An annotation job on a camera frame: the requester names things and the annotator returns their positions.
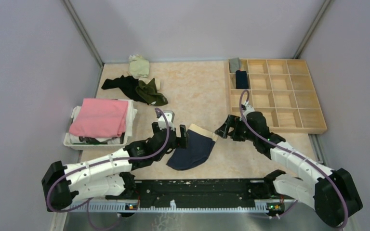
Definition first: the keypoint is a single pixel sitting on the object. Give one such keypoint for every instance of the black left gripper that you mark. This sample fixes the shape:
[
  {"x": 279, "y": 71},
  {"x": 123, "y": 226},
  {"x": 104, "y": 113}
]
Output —
[{"x": 181, "y": 141}]

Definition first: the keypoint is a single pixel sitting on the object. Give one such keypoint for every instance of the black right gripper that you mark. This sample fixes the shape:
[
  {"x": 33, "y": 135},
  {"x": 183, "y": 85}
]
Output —
[{"x": 223, "y": 131}]

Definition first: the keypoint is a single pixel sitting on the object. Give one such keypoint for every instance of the navy underwear cream waistband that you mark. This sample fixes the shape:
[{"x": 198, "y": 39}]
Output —
[{"x": 200, "y": 145}]

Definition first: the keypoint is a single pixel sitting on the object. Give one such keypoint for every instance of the navy orange underwear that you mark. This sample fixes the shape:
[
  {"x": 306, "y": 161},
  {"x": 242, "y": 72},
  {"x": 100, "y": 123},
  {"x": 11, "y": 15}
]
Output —
[{"x": 241, "y": 80}]

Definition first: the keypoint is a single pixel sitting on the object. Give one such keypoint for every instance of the grey underwear white waistband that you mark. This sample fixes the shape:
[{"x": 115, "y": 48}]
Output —
[{"x": 234, "y": 65}]

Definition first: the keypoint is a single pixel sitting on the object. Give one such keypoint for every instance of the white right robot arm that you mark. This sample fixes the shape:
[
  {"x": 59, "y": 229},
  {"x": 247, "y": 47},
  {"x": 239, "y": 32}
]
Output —
[{"x": 309, "y": 178}]

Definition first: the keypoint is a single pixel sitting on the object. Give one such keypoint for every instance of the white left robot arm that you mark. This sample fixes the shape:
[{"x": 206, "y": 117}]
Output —
[{"x": 109, "y": 175}]

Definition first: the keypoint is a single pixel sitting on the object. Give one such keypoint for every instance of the dark green underwear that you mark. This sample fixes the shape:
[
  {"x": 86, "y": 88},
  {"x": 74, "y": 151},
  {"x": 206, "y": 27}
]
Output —
[{"x": 150, "y": 95}]

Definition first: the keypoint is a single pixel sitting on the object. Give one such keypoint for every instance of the black underwear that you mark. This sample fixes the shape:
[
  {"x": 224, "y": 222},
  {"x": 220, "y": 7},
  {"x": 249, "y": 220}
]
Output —
[{"x": 127, "y": 85}]

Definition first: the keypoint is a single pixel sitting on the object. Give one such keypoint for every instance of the light green underwear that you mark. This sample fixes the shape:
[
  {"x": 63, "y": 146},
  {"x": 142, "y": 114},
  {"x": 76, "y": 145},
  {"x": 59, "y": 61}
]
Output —
[{"x": 138, "y": 66}]

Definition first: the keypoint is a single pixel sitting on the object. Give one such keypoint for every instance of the white folded cloth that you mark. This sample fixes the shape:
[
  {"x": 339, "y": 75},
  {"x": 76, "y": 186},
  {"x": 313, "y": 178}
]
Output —
[{"x": 129, "y": 130}]

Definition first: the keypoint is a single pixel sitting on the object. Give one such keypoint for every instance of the wooden compartment tray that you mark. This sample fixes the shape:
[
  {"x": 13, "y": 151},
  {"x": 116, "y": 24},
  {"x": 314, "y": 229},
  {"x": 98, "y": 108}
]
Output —
[{"x": 281, "y": 89}]

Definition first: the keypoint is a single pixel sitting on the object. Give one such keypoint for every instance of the pink folded cloth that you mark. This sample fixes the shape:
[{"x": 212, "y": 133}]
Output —
[{"x": 100, "y": 118}]

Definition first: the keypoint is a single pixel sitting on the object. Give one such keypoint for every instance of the white perforated plastic basket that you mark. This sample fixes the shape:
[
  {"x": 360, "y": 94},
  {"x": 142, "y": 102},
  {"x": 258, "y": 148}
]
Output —
[{"x": 115, "y": 143}]

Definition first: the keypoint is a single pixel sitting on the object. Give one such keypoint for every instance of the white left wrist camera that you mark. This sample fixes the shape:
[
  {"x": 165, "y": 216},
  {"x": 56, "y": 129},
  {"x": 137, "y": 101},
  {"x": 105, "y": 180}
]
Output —
[{"x": 165, "y": 121}]

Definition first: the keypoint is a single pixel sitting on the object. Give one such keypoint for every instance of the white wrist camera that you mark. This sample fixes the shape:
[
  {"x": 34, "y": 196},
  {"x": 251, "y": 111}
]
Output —
[
  {"x": 165, "y": 121},
  {"x": 246, "y": 109}
]

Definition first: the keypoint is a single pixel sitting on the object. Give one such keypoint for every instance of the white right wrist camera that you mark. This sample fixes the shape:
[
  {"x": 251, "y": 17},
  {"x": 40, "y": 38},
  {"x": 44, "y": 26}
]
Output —
[{"x": 246, "y": 109}]

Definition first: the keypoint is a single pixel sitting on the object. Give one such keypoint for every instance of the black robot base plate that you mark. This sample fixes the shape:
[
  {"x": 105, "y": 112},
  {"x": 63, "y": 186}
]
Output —
[{"x": 200, "y": 193}]

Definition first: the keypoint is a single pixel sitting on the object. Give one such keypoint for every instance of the aluminium frame rail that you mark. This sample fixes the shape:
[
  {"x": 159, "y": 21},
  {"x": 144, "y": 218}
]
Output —
[{"x": 270, "y": 207}]

